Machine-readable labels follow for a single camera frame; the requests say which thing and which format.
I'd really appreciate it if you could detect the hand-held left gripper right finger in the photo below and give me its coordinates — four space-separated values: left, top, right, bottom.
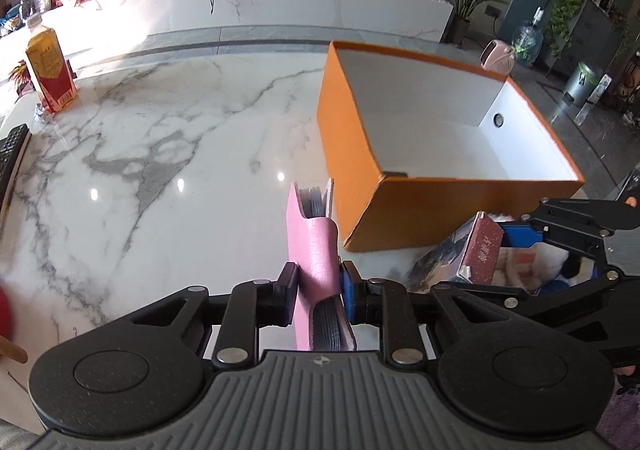
340 260 548 372

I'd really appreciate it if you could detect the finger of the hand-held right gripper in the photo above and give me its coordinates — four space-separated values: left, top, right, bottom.
435 266 640 367
500 197 640 256

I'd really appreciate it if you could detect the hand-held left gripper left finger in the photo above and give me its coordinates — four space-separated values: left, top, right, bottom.
117 261 301 372

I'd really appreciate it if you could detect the white crochet bunny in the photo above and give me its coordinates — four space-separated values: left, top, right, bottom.
492 243 598 293

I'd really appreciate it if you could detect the printed art card box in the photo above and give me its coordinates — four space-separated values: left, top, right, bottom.
407 211 506 293

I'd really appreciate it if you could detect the pink leather wallet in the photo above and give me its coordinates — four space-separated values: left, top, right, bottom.
285 179 358 352

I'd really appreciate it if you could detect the orange cardboard box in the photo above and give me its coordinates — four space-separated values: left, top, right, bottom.
316 41 586 253

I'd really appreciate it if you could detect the dark purple cloth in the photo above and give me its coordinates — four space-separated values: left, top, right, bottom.
595 375 640 450

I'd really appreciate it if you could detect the grey trash bin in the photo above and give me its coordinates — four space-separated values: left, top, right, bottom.
562 61 603 107

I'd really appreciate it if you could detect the water jug with pump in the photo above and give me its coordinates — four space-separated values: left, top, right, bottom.
512 8 546 66

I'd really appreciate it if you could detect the grey cabinet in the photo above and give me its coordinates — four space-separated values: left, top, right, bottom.
545 0 631 81

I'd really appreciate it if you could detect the red round object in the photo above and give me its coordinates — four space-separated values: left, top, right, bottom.
0 283 18 346

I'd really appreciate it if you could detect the white marble cabinet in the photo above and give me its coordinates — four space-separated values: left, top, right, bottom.
0 0 456 81

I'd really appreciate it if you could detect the black remote control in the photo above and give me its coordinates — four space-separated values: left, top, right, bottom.
0 124 30 211

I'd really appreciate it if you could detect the yellow tea drink bottle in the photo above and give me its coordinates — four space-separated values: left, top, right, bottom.
25 16 78 112

